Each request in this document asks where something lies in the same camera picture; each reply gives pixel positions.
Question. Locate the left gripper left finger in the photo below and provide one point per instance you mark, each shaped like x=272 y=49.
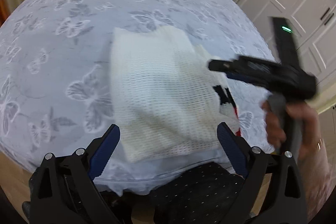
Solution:
x=62 y=188

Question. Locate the person's right hand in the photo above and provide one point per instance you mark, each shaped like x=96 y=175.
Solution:
x=278 y=132

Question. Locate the black dotted trousers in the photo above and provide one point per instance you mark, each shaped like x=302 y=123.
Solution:
x=204 y=194

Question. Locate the white wardrobe doors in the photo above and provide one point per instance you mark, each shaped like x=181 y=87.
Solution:
x=313 y=24

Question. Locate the red white black knit sweater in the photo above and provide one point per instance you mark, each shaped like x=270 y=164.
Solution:
x=166 y=100

